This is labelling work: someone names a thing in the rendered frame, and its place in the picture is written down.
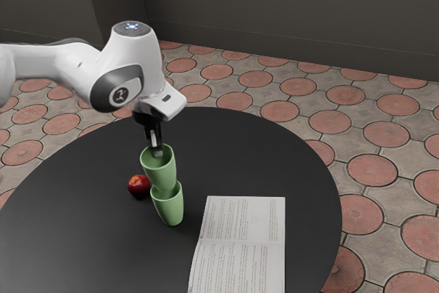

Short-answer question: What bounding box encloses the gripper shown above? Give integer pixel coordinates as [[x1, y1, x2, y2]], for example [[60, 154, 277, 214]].
[[131, 106, 165, 158]]

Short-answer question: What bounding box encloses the green cup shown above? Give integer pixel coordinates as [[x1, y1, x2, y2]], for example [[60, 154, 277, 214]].
[[139, 142, 183, 200], [150, 180, 185, 228]]

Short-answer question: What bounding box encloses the red apple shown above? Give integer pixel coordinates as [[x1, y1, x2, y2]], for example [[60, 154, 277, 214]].
[[127, 174, 152, 200]]

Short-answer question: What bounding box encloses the open white printed booklet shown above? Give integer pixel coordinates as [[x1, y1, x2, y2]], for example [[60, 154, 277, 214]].
[[187, 196, 287, 293]]

